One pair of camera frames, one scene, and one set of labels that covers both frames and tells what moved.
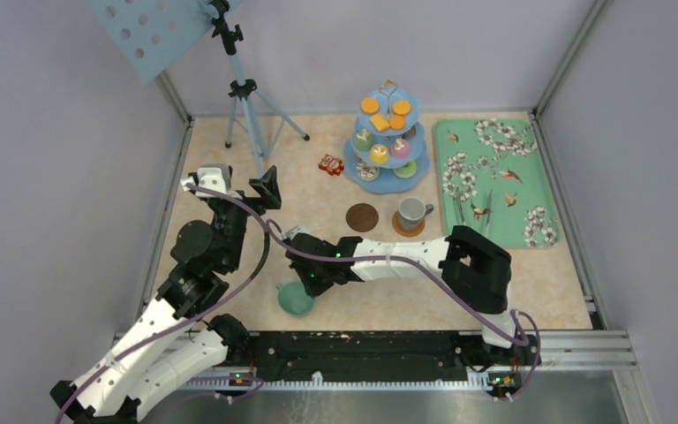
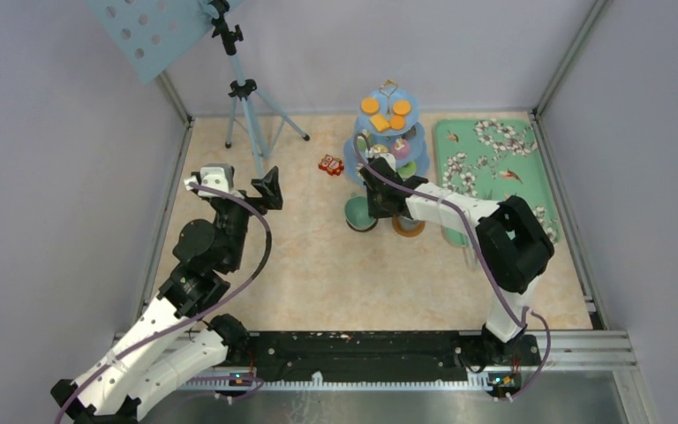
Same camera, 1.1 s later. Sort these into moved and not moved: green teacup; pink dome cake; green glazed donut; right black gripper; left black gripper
Moved: green teacup; right black gripper
Not moved: left black gripper; pink dome cake; green glazed donut
